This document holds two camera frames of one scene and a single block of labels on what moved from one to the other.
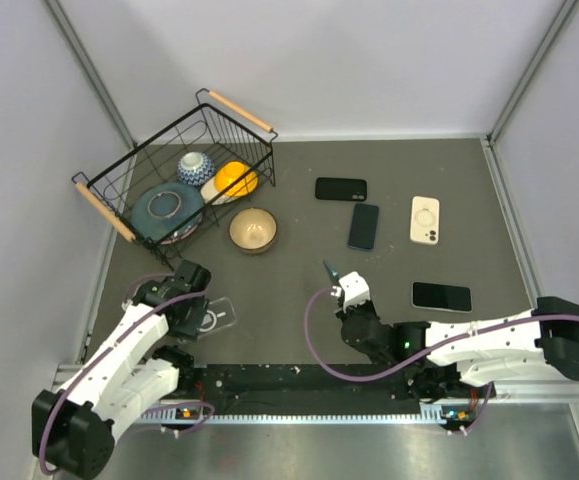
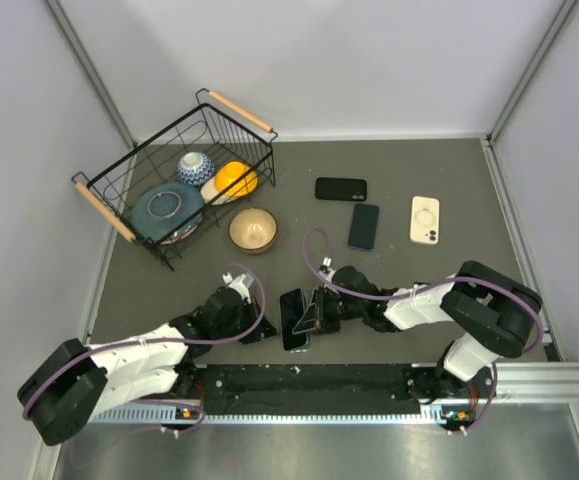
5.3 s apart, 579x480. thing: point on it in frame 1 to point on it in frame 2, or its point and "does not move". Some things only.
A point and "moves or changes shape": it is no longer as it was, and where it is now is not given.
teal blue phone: (334, 273) moves or changes shape
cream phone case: (425, 220) does not move
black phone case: (341, 189) does not move
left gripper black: (189, 330) to (265, 330)
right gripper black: (353, 309) to (317, 316)
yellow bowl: (229, 172) does not move
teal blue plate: (164, 211) does not move
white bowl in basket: (209, 190) does not move
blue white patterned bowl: (195, 168) does not move
